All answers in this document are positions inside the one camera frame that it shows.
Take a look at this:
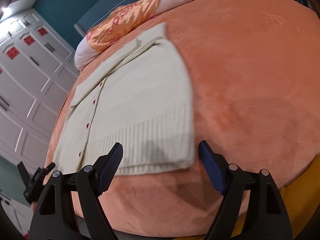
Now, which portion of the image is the cream knit cherry cardigan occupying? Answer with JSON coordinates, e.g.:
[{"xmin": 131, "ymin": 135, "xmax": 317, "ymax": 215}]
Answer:
[{"xmin": 53, "ymin": 23, "xmax": 195, "ymax": 176}]

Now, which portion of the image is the orange plush bed blanket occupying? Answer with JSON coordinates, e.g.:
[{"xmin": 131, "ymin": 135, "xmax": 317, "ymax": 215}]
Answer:
[{"xmin": 47, "ymin": 0, "xmax": 319, "ymax": 237}]

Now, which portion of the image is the white panelled wardrobe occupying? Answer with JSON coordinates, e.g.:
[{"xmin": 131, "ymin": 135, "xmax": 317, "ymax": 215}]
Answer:
[{"xmin": 1, "ymin": 9, "xmax": 79, "ymax": 233}]

